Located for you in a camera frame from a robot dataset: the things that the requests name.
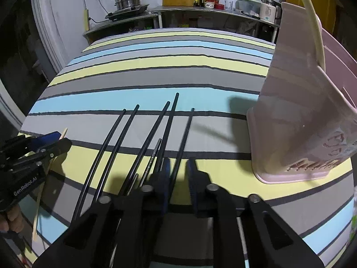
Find wooden chopstick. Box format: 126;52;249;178
290;0;327;71
31;128;68;242

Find clear plastic container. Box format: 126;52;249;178
236;0;263;16

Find metal kitchen counter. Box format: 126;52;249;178
83;6;281;45

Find black induction cooker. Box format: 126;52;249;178
105;4;152;21

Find thin metal chopstick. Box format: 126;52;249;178
141;138;162;187
127;173;139;196

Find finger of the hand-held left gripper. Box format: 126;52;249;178
42;138;72;161
26;131;62;150

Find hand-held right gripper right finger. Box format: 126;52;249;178
187;159;326;268

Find white electric kettle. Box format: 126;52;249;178
259;0;282;24

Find striped tablecloth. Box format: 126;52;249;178
19;28;355;268

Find person's left hand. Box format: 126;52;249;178
0;205;25;233

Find pink plastic utensil holder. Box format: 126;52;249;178
247;2;357;185

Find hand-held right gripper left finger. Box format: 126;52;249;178
32;158;172;268

